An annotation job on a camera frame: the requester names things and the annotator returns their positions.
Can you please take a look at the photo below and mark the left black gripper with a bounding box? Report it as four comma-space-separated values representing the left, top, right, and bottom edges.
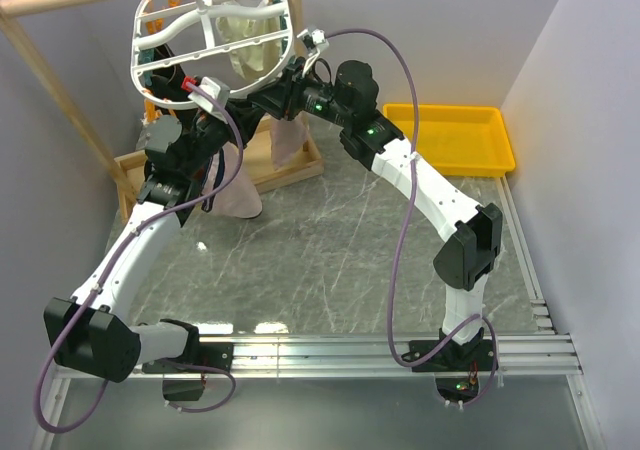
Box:
182, 98, 264, 177

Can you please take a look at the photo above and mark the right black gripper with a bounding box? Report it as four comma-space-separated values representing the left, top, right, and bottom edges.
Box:
247, 58, 352, 130

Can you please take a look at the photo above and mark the white clip hanger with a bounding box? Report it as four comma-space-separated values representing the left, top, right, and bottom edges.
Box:
130, 0, 295, 110

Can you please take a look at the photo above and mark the pink underwear navy trim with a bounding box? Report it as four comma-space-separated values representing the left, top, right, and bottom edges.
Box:
201, 143, 262, 219

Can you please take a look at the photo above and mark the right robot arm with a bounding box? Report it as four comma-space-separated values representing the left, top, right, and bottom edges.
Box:
248, 58, 503, 371

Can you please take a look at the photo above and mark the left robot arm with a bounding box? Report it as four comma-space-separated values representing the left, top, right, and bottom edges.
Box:
44, 101, 264, 383

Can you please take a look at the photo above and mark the pale green underwear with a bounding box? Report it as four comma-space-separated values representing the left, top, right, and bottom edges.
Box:
215, 4, 284, 80

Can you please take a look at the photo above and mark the black underwear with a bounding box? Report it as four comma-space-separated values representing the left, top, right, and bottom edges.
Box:
140, 44, 188, 101

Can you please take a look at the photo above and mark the wooden drying rack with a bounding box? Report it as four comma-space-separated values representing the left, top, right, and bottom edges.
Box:
1, 0, 324, 219

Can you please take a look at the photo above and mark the yellow plastic tray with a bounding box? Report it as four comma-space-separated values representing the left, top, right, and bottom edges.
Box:
382, 102, 517, 179

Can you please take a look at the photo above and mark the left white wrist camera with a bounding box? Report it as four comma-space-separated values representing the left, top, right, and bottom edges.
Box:
181, 76, 231, 115

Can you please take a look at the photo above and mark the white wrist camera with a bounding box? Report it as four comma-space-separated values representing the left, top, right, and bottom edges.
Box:
181, 76, 231, 115
297, 27, 329, 66

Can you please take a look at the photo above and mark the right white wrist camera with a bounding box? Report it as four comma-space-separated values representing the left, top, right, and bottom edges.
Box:
297, 27, 329, 66

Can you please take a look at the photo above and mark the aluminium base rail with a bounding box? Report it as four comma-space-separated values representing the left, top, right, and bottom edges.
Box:
33, 333, 605, 449

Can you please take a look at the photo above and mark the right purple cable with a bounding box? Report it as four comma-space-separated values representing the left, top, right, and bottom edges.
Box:
324, 28, 500, 405

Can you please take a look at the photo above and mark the purple cable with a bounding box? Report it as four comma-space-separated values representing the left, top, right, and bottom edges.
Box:
32, 87, 246, 434
324, 28, 500, 405

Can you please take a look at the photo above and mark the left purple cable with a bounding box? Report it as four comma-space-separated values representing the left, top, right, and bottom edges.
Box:
32, 87, 246, 434

